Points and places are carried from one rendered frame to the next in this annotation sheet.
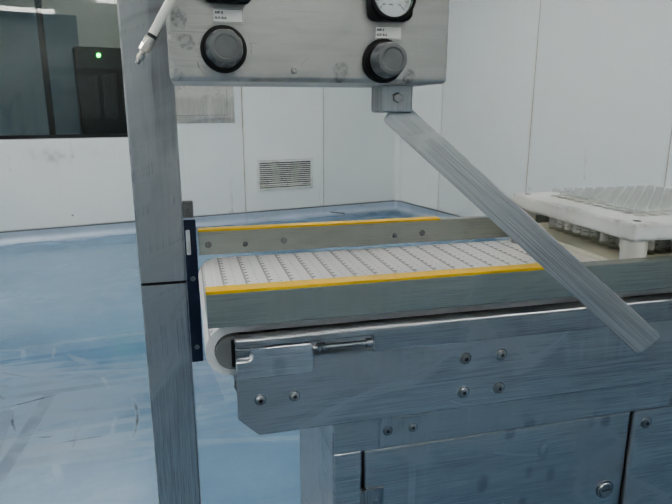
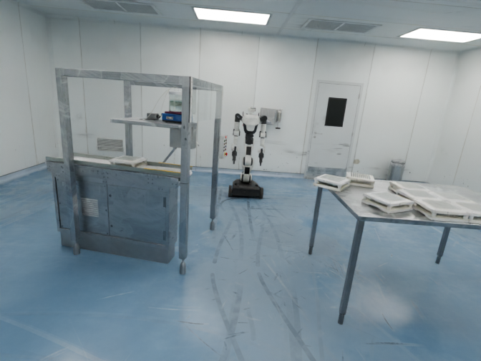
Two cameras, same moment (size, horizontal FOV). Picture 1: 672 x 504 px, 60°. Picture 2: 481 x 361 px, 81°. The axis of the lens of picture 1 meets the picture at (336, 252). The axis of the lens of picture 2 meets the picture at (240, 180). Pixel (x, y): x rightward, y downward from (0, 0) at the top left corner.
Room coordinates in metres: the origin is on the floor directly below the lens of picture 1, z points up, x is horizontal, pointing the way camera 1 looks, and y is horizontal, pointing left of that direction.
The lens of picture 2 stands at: (2.67, 1.59, 1.55)
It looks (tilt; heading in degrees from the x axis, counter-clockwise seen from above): 15 degrees down; 204
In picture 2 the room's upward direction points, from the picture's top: 4 degrees clockwise
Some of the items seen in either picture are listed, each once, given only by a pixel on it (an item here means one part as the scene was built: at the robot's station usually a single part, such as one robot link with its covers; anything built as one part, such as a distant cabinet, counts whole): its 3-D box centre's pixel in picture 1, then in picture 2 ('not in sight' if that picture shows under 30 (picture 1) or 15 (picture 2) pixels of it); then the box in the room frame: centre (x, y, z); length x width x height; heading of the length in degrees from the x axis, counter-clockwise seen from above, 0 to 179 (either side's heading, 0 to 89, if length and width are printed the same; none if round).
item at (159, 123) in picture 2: not in sight; (155, 123); (0.70, -0.13, 1.32); 0.62 x 0.38 x 0.04; 104
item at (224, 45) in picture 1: (224, 39); not in sight; (0.44, 0.08, 1.14); 0.03 x 0.02 x 0.04; 104
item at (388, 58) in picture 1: (387, 53); not in sight; (0.47, -0.04, 1.13); 0.03 x 0.03 x 0.04; 14
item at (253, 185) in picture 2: not in sight; (245, 183); (-1.77, -0.28, 0.19); 0.64 x 0.52 x 0.33; 26
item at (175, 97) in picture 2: not in sight; (177, 100); (0.61, 0.03, 1.52); 0.15 x 0.15 x 0.19
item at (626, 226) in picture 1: (644, 209); (129, 160); (0.76, -0.41, 0.96); 0.25 x 0.24 x 0.02; 15
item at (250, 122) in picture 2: not in sight; (250, 122); (-1.79, -0.29, 1.23); 0.34 x 0.30 x 0.36; 116
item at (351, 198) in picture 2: not in sight; (420, 199); (-0.07, 2.06, 0.87); 1.50 x 1.10 x 0.04; 114
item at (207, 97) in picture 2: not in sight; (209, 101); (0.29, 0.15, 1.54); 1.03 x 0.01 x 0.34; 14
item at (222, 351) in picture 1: (223, 306); not in sight; (0.62, 0.13, 0.87); 0.27 x 0.03 x 0.03; 14
